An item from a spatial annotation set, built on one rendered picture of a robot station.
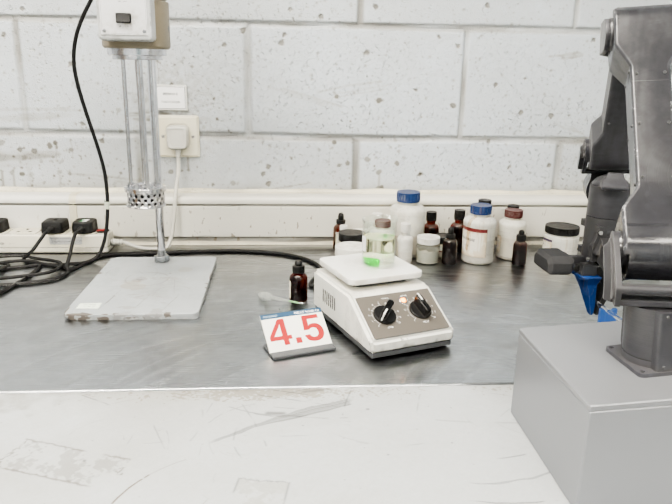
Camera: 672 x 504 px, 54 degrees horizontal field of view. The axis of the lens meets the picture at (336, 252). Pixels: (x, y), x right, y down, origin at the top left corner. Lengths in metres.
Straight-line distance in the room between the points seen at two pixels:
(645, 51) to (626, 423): 0.39
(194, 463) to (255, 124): 0.87
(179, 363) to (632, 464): 0.54
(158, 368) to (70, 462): 0.21
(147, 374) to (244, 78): 0.73
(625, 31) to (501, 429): 0.45
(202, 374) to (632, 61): 0.61
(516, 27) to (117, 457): 1.14
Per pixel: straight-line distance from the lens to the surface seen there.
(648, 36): 0.80
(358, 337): 0.90
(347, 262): 1.00
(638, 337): 0.67
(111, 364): 0.91
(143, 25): 1.04
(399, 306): 0.93
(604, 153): 1.01
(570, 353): 0.70
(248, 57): 1.41
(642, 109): 0.75
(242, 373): 0.85
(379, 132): 1.43
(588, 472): 0.64
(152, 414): 0.78
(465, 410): 0.79
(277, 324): 0.92
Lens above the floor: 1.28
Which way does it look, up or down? 16 degrees down
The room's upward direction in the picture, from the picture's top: 1 degrees clockwise
